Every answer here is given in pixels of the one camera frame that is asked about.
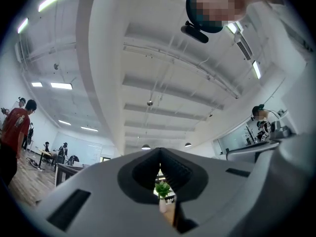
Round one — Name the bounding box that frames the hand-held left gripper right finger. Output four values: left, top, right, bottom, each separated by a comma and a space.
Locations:
159, 147, 258, 237

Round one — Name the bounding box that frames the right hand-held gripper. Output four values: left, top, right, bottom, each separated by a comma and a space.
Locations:
217, 120, 316, 237

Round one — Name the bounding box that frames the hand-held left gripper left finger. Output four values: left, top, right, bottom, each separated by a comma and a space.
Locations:
31, 147, 179, 237

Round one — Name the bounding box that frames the black coat stand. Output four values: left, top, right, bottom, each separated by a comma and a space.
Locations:
245, 125, 255, 145

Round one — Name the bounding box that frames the dark office desk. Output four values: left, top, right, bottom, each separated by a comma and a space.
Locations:
54, 162, 84, 188

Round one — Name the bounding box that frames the green potted plant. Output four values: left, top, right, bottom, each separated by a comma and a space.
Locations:
154, 180, 172, 199

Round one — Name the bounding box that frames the white vase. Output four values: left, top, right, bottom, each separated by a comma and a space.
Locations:
158, 197, 168, 214

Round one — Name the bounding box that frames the wooden table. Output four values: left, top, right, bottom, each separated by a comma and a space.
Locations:
37, 149, 58, 167

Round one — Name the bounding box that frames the ceiling air vent grille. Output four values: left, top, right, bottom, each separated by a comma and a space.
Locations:
236, 39, 253, 61

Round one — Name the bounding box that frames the teal cap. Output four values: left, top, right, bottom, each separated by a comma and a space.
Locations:
185, 0, 224, 34

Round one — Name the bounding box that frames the black head camera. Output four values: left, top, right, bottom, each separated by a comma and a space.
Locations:
180, 20, 209, 44

